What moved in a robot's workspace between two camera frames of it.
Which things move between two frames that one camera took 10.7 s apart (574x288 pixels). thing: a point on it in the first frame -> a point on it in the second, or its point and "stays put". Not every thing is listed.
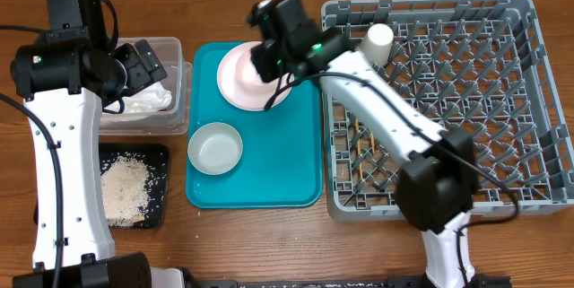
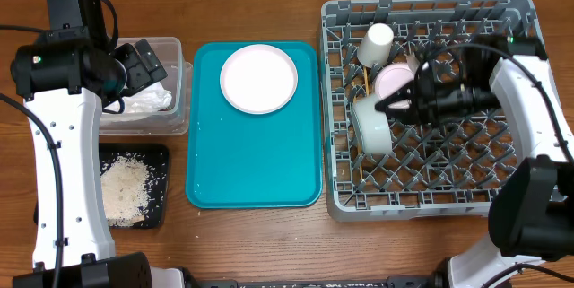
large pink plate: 242,85 stays put
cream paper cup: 377,47 stays put
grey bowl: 214,148 -> 373,126
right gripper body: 272,60 -> 437,97
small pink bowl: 246,73 -> 393,77
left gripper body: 131,74 stays put
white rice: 125,188 stays put
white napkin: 152,98 stays put
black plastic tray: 155,158 stays put
